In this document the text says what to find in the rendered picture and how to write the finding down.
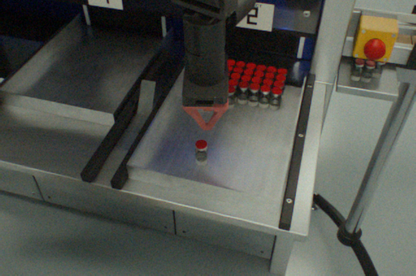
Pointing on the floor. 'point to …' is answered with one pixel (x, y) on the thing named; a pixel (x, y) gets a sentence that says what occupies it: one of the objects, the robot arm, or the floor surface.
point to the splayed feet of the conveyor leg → (318, 202)
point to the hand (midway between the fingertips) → (207, 116)
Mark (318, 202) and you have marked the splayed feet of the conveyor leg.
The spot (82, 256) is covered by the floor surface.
